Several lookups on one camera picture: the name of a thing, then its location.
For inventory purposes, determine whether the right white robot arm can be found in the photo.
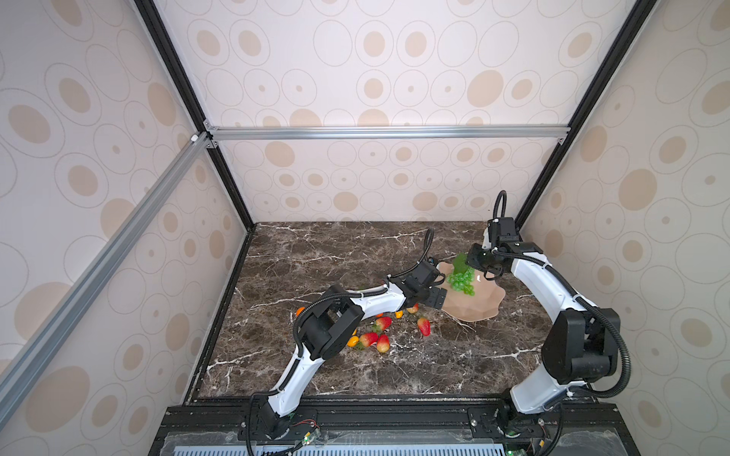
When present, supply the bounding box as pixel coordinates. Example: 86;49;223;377
467;190;632;414

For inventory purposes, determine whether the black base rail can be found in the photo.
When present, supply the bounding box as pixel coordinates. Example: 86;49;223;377
150;396;640;455

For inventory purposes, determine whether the fake strawberry centre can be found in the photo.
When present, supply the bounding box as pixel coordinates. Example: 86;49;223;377
373;317;393;334

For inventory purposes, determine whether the fake strawberry front left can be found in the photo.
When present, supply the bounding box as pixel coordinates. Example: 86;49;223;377
357;332;379;349

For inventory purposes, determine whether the pink scalloped fruit bowl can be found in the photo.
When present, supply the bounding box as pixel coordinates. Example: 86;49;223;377
437;262;506;322

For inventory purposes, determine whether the fake peach strawberry front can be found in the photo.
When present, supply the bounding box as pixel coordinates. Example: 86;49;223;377
376;334;391;353

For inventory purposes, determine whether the green fake grape bunch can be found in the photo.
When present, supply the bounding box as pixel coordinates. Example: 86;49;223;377
447;253;475;296

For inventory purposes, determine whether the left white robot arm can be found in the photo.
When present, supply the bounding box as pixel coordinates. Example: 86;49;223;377
249;228;447;439

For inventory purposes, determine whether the slanted aluminium frame bar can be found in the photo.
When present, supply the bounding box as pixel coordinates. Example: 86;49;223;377
1;131;211;426

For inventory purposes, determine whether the horizontal aluminium frame bar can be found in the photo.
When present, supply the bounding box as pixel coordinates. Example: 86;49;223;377
209;125;570;142

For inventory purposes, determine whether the fake strawberry far right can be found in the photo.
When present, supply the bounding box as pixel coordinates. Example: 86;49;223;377
417;317;432;337

